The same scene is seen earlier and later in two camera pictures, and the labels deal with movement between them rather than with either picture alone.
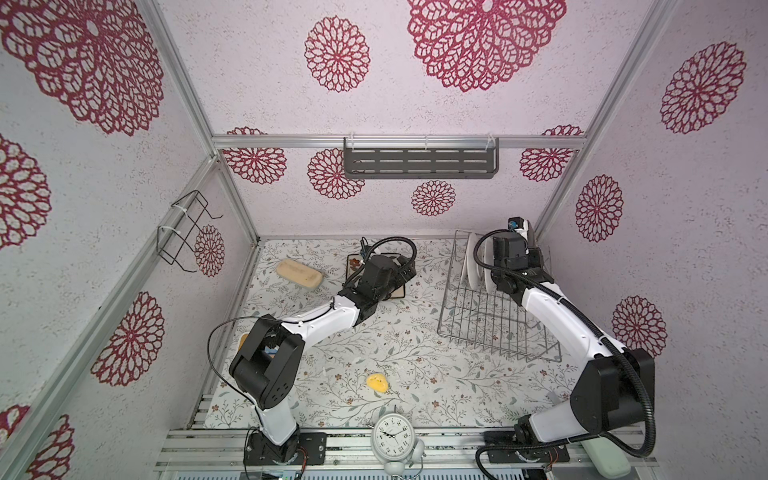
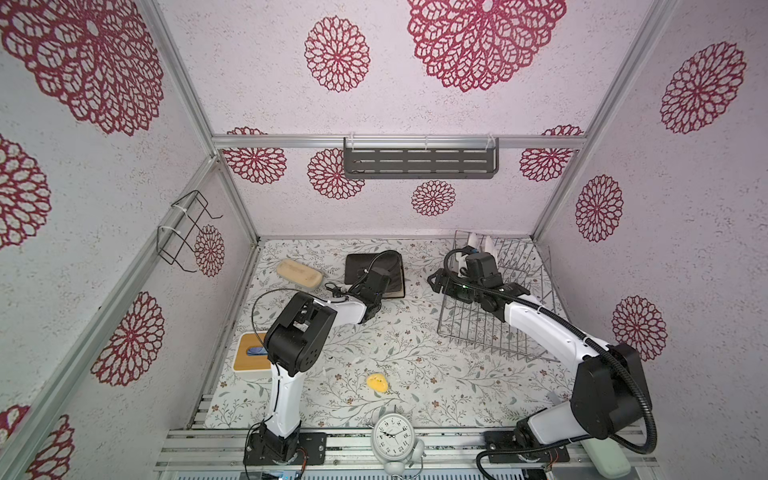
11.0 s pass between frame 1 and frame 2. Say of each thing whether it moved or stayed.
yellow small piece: stayed
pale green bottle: stayed
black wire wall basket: stayed
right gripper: moved
